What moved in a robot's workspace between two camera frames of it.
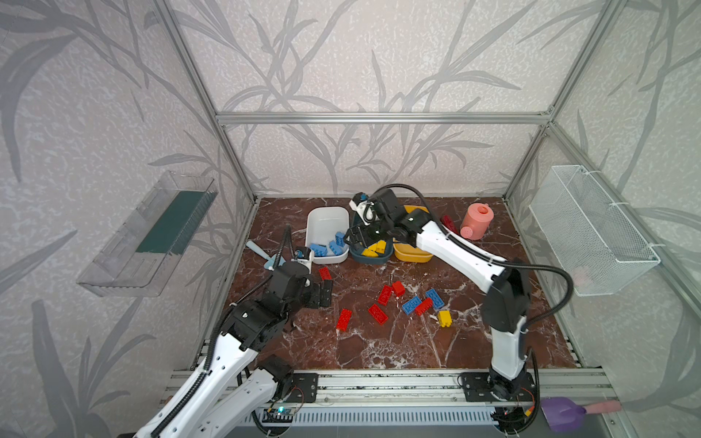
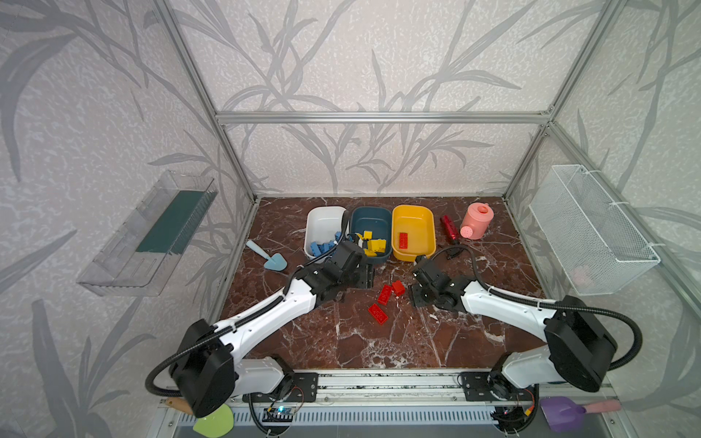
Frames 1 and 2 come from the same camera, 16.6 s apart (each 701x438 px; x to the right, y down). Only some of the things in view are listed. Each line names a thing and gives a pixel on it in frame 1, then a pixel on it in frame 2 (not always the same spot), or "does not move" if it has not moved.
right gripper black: x=366 y=231 -> x=423 y=272
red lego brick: x=378 y=314 does not move
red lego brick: x=384 y=295 does not move
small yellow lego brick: x=381 y=246 does not move
